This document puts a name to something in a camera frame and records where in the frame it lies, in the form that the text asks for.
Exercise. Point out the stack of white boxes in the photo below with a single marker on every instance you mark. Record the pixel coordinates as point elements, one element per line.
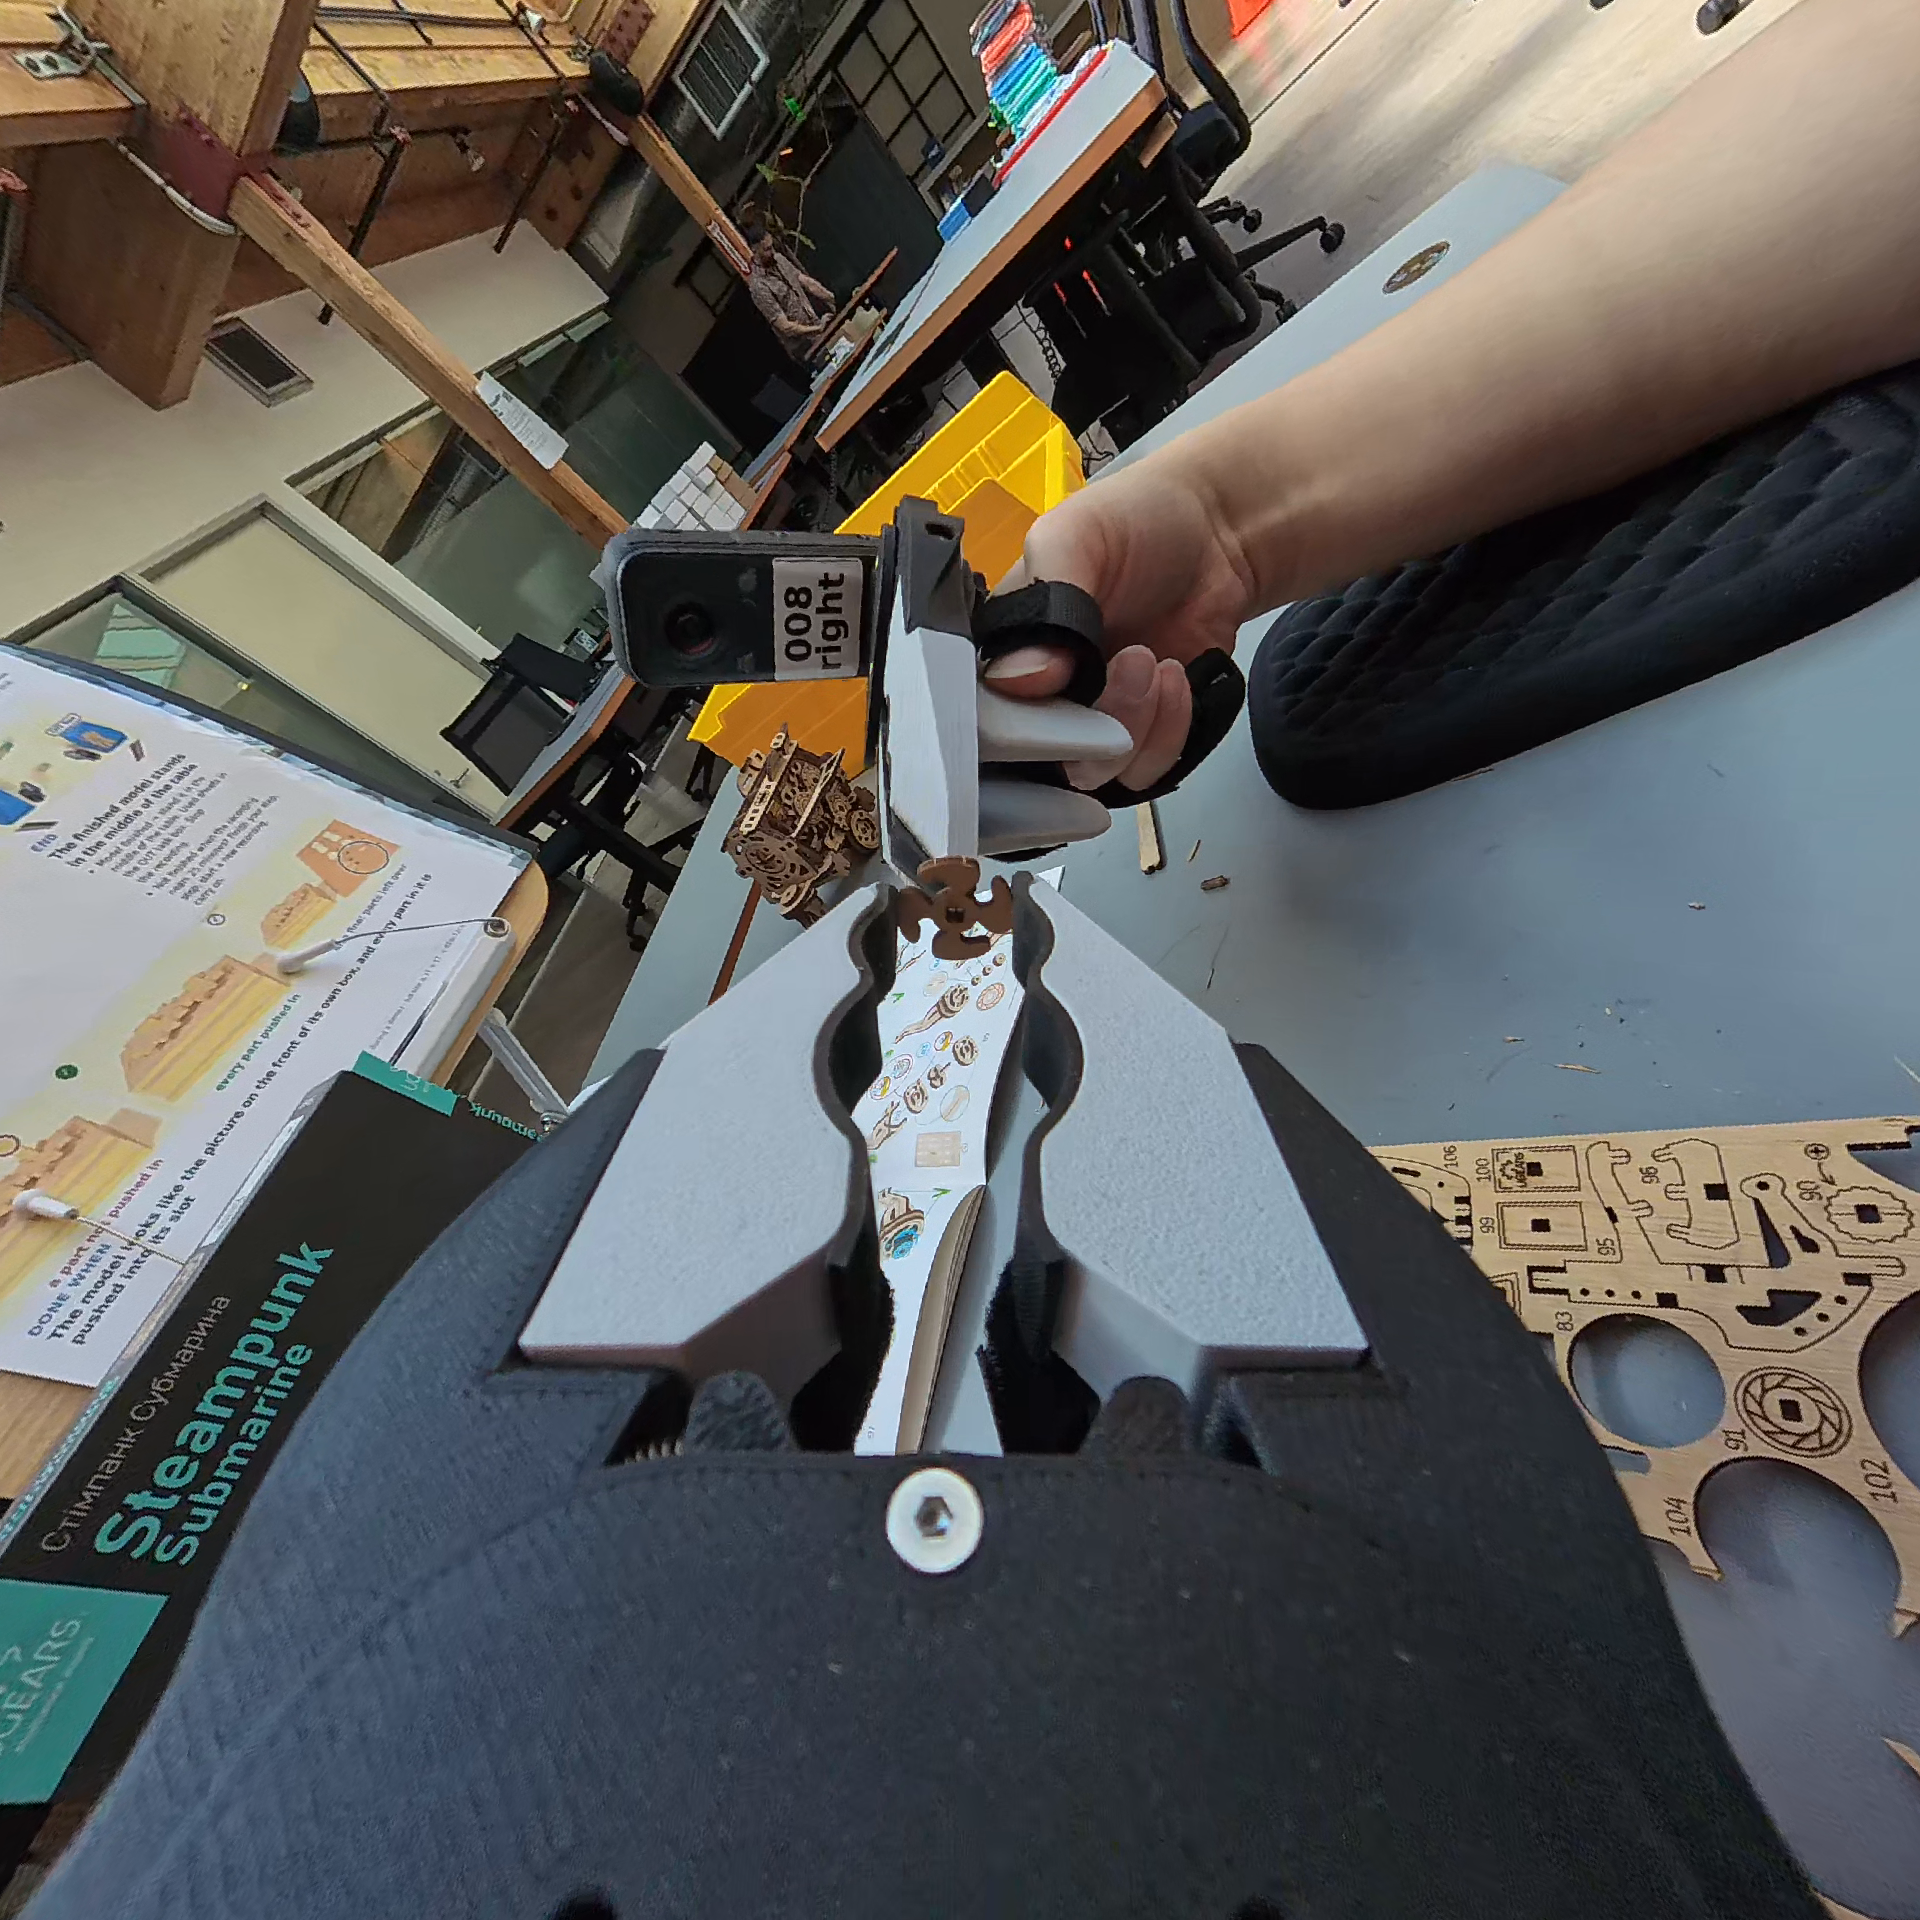
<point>704,482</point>

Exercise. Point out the row of black office chairs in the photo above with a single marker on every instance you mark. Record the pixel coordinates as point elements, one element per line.
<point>1215,226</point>

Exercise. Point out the person's right forearm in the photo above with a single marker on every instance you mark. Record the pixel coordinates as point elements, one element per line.
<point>1576,347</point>

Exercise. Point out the assembly instruction booklet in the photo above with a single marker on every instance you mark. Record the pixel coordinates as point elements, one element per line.
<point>937,1109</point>

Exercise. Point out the laser-cut plywood parts sheet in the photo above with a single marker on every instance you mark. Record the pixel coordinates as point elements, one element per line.
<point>1651,1202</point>

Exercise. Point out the metal duct air vent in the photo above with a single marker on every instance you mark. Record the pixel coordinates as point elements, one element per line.
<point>721,68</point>

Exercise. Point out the black ceiling speaker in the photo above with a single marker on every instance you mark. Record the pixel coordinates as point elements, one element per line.
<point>616,79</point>

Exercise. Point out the small wooden wheel part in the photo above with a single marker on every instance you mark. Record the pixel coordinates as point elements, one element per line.
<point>954,875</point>

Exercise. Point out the yellow storage bin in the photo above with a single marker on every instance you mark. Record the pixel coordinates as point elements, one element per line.
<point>990,452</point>

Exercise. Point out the stack of colourful trays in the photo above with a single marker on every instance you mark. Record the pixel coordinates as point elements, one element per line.
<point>1019,77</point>

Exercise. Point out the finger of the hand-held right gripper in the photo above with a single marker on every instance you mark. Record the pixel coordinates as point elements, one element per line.
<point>930,750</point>

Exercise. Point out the assembled wooden model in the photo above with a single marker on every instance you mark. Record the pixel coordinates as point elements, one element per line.
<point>797,827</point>

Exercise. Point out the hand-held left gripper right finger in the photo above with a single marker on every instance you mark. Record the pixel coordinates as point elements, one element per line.
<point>1201,1202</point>

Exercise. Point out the white paper notice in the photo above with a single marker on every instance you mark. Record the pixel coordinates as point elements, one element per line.
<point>523,424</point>

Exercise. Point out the small wooden stick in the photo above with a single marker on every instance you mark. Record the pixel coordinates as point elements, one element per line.
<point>1149,839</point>

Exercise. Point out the wall air vent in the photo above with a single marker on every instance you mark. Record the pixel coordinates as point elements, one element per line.
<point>255,365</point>

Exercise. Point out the black mesh desk chair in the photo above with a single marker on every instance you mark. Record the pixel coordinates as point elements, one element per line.
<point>523,720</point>

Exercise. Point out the person's right hand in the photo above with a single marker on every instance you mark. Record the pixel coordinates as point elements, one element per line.
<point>1170,556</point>

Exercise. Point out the long grey-topped desk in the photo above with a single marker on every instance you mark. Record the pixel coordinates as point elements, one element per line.
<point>1019,226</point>

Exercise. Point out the laminated instruction sheet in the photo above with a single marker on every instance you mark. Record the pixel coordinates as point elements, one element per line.
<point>225,932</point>

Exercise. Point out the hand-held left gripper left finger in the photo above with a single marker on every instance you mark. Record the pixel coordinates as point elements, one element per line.
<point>704,1171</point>

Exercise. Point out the black model kit box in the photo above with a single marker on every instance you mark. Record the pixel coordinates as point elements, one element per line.
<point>225,1349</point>

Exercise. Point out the round dark table insert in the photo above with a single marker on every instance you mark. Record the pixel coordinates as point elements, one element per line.
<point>1417,269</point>

